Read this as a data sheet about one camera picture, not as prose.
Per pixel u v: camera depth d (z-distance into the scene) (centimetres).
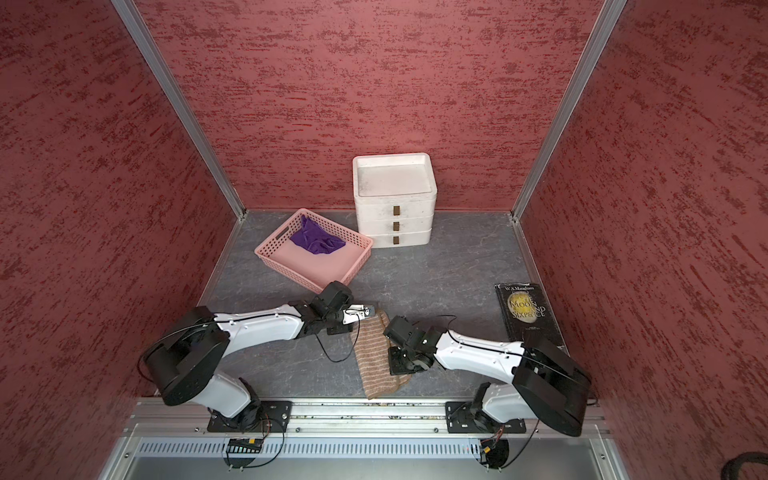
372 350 85
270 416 73
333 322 78
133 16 71
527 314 91
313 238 110
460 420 73
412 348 64
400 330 65
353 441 71
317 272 100
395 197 92
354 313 78
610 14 71
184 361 44
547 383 42
